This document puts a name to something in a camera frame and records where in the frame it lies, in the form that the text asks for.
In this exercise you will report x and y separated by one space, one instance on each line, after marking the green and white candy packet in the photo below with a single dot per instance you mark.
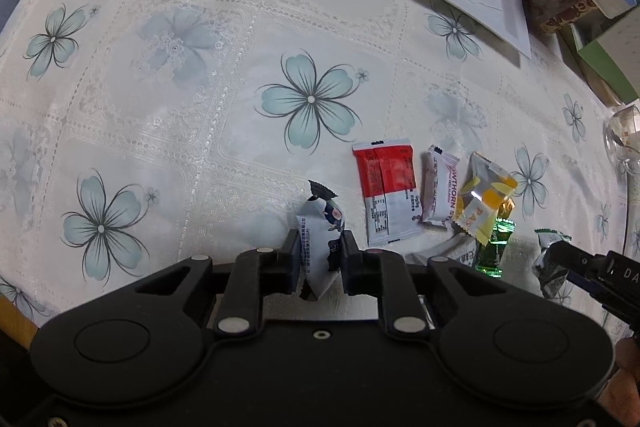
547 269

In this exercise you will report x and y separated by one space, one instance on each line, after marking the pink and white strip packet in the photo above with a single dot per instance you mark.
437 187

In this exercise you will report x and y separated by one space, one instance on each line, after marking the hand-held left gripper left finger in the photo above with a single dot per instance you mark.
292 264

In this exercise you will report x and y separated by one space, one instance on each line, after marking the white and blue candy packet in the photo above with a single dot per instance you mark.
317 237

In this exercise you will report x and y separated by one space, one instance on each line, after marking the person's right hand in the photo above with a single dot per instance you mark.
627 359

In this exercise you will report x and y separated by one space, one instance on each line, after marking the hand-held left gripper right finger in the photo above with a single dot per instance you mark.
348 264

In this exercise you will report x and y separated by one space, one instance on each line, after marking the green and white desk calendar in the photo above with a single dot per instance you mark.
612 62

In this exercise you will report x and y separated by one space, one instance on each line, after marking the red and white snack packet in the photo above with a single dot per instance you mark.
387 187

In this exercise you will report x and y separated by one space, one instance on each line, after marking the grey and white snack packet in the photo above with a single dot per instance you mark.
450 252

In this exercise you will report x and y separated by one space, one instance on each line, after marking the white floral tablecloth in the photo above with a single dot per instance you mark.
200 132

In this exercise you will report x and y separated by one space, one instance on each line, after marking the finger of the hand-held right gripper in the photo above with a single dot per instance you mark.
575 257
585 283

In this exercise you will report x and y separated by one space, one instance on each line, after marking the clear drinking glass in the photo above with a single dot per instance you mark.
622 137

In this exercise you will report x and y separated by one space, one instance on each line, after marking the yellow and white snack packet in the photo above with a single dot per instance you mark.
482 202

